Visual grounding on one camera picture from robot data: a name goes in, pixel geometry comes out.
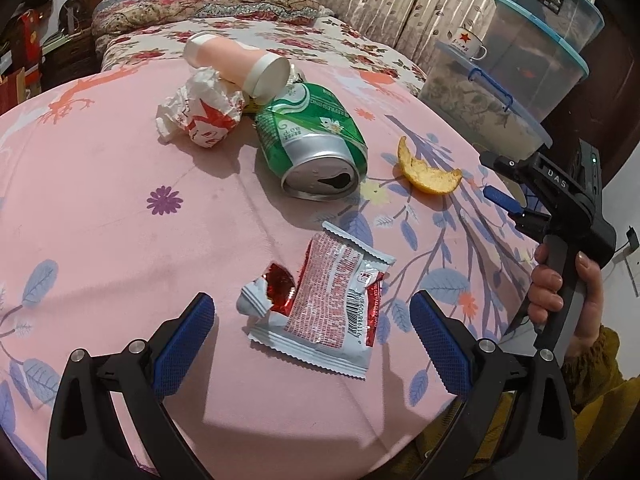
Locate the red silver snack wrapper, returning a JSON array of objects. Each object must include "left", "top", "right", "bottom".
[{"left": 236, "top": 222, "right": 395, "bottom": 379}]

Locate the floral quilt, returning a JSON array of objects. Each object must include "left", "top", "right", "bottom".
[{"left": 91, "top": 0, "right": 425, "bottom": 94}]

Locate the white enamel mug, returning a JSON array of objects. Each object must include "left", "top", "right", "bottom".
[{"left": 448, "top": 27, "right": 487, "bottom": 62}]

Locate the pink plastic cup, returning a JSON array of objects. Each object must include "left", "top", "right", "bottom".
[{"left": 183, "top": 32, "right": 291, "bottom": 104}]

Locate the cluttered metal shelf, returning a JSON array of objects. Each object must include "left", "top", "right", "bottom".
[{"left": 1, "top": 0, "right": 53, "bottom": 114}]

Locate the white red paper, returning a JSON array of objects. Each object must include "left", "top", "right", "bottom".
[{"left": 155, "top": 67, "right": 245, "bottom": 148}]

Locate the clear storage bin blue lid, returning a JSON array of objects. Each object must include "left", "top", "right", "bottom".
[{"left": 419, "top": 41, "right": 552, "bottom": 160}]

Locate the orange peel piece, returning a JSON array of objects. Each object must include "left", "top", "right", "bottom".
[{"left": 397, "top": 136, "right": 463, "bottom": 196}]

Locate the top teal lid bin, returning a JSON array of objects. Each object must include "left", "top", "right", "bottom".
[{"left": 512, "top": 0, "right": 604, "bottom": 52}]

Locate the crushed green soda can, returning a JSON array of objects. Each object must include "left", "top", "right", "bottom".
[{"left": 255, "top": 82, "right": 368, "bottom": 202}]

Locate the stacked teal lid bin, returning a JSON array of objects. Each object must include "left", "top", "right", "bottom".
[{"left": 478, "top": 0, "right": 589, "bottom": 122}]

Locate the pink patterned bed sheet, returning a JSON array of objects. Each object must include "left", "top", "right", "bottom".
[{"left": 1, "top": 60, "right": 535, "bottom": 479}]

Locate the right hand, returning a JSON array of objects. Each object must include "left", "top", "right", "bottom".
[{"left": 527, "top": 242, "right": 606, "bottom": 359}]

